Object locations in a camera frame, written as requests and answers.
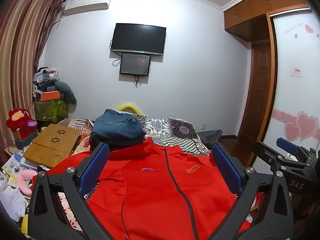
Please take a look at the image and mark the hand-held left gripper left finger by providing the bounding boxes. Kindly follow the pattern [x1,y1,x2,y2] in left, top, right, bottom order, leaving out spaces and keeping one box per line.
[27,142,110,240]

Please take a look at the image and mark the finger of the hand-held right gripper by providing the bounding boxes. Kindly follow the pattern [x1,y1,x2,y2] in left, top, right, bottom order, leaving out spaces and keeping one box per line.
[276,137,313,160]
[251,141,311,171]

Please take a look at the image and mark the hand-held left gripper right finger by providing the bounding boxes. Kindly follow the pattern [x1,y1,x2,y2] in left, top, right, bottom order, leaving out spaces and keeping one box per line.
[211,142,294,240]

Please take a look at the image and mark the red zip jacket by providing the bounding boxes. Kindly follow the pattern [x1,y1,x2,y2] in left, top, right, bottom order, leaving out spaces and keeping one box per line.
[32,136,265,240]

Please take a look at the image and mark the pile of clothes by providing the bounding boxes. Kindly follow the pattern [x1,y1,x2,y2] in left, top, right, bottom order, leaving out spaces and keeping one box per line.
[32,66,60,92]

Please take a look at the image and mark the folded dark garment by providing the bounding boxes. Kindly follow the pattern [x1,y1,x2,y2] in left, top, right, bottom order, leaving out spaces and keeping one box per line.
[89,130,147,153]

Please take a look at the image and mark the dark bag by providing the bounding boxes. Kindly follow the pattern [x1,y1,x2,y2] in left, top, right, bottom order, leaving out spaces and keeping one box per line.
[197,129,223,149]

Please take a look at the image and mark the white floral bedsheet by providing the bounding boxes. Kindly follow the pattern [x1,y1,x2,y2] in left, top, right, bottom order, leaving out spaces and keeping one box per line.
[56,192,83,233]

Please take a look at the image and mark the folded blue jeans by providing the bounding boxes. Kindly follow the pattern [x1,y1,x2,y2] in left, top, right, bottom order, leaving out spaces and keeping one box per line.
[91,109,145,140]

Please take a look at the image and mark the wooden lap desk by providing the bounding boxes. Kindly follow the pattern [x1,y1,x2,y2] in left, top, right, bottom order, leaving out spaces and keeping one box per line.
[22,123,82,169]

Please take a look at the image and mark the brown wooden door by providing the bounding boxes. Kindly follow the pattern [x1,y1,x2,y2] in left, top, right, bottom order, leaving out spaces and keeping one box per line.
[237,42,273,147]

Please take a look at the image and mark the patchwork patterned blanket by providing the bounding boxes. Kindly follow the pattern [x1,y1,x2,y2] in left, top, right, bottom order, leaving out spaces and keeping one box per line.
[59,112,213,157]

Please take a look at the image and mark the pink plush toy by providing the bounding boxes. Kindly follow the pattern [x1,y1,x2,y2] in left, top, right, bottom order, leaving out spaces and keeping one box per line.
[15,169,38,196]

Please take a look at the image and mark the yellow chair back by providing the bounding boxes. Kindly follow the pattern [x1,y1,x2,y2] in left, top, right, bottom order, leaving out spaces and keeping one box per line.
[117,102,142,113]

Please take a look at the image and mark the green storage box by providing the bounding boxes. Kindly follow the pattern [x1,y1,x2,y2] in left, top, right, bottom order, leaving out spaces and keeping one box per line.
[34,97,69,126]

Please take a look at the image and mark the dark grey box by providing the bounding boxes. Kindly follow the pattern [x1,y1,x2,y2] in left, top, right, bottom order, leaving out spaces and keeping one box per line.
[14,127,39,151]

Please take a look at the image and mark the pile of books and papers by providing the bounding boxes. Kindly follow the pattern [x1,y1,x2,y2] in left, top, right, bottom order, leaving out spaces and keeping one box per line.
[0,152,38,222]

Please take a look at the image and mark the orange box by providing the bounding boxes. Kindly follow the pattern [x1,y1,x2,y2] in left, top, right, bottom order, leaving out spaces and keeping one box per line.
[36,90,61,102]

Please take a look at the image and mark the wooden wardrobe with white door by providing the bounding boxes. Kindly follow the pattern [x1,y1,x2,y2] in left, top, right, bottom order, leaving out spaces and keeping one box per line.
[223,0,320,167]

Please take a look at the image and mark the red plush toy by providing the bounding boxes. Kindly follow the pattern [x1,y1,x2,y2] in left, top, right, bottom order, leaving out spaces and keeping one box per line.
[5,107,38,132]

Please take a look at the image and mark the small black monitor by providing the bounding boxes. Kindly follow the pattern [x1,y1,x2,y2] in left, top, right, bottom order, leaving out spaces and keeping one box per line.
[119,53,152,76]

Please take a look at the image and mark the striped brown curtain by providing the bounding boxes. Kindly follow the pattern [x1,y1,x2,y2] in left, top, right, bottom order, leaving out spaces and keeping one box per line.
[0,0,66,153]

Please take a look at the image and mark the white air conditioner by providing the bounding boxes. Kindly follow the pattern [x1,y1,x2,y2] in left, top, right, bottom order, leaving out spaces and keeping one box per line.
[64,0,112,16]

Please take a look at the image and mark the black wall television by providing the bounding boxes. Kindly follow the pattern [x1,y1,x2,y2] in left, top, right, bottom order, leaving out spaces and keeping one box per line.
[110,23,167,56]

